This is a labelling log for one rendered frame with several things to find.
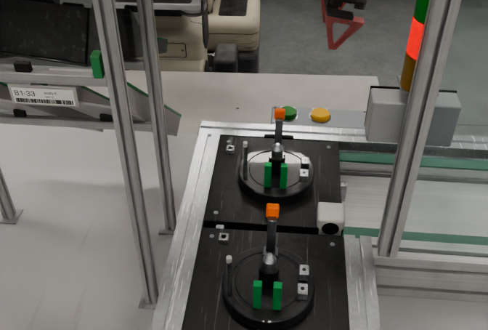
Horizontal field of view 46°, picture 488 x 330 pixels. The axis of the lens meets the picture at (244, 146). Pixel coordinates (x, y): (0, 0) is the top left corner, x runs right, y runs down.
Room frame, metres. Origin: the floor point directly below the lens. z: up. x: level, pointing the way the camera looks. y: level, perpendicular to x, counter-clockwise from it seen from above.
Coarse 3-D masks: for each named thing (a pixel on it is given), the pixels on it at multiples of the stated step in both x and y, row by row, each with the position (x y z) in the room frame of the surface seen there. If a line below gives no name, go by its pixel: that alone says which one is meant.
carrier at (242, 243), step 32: (224, 256) 0.61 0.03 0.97; (256, 256) 0.59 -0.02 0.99; (288, 256) 0.59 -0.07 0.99; (320, 256) 0.61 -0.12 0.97; (192, 288) 0.55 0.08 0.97; (224, 288) 0.53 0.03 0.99; (256, 288) 0.50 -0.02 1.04; (288, 288) 0.53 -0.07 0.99; (320, 288) 0.55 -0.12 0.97; (192, 320) 0.49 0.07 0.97; (224, 320) 0.49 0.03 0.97; (256, 320) 0.48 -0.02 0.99; (288, 320) 0.48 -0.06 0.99; (320, 320) 0.49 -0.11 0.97
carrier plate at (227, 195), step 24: (240, 144) 0.90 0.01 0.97; (264, 144) 0.90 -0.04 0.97; (288, 144) 0.90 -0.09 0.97; (312, 144) 0.90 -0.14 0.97; (336, 144) 0.90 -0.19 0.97; (216, 168) 0.83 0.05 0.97; (336, 168) 0.83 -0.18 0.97; (216, 192) 0.76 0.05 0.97; (240, 192) 0.76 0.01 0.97; (312, 192) 0.76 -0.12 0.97; (336, 192) 0.76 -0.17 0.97; (216, 216) 0.70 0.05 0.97; (240, 216) 0.70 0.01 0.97; (264, 216) 0.70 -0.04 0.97; (288, 216) 0.70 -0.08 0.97; (312, 216) 0.70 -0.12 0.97
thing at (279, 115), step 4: (276, 108) 0.88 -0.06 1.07; (280, 108) 0.88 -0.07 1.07; (284, 108) 0.88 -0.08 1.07; (276, 112) 0.87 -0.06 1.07; (280, 112) 0.87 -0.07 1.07; (284, 112) 0.87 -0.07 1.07; (276, 116) 0.86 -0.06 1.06; (280, 116) 0.86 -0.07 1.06; (284, 116) 0.86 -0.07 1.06; (276, 120) 0.85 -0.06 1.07; (280, 120) 0.85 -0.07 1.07; (276, 124) 0.86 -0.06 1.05; (280, 124) 0.86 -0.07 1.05; (276, 128) 0.86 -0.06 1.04; (280, 128) 0.86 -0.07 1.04; (276, 132) 0.86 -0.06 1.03; (280, 132) 0.86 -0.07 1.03; (276, 136) 0.85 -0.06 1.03; (280, 136) 0.85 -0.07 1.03; (276, 140) 0.85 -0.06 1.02; (280, 140) 0.85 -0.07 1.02; (280, 144) 0.85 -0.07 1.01
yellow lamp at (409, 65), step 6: (408, 60) 0.66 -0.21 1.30; (414, 60) 0.65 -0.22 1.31; (408, 66) 0.65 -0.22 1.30; (414, 66) 0.65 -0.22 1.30; (402, 72) 0.67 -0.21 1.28; (408, 72) 0.65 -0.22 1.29; (402, 78) 0.66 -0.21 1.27; (408, 78) 0.65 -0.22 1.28; (402, 84) 0.66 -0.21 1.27; (408, 84) 0.65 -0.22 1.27; (408, 90) 0.65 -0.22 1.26
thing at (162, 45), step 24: (0, 0) 0.70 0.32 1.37; (24, 0) 0.69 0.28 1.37; (48, 0) 0.80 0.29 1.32; (0, 24) 0.69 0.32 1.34; (24, 24) 0.68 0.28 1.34; (48, 24) 0.67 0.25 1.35; (72, 24) 0.67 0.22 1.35; (96, 24) 0.68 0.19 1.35; (120, 24) 0.74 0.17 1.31; (0, 48) 0.67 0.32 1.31; (24, 48) 0.67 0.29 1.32; (48, 48) 0.66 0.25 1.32; (72, 48) 0.65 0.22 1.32; (96, 48) 0.67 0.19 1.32
